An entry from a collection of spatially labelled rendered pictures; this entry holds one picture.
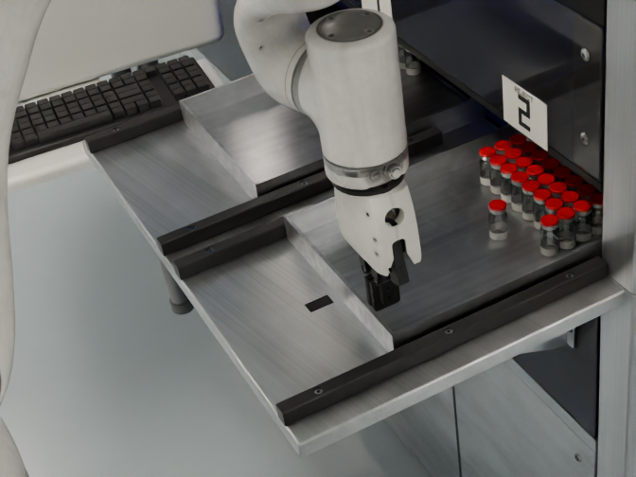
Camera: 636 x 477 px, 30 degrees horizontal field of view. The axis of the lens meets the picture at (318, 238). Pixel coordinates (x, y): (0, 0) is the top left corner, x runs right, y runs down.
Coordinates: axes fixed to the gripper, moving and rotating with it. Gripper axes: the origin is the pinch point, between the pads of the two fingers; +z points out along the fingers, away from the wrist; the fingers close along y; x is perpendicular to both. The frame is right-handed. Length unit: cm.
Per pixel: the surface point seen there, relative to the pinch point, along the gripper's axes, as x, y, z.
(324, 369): 9.3, -2.9, 4.5
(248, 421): -4, 80, 93
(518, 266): -16.6, -1.1, 4.3
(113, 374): 15, 110, 92
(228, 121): -2.8, 49.4, 4.3
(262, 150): -3.5, 39.4, 4.3
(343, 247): -2.2, 14.1, 4.3
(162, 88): -2, 76, 11
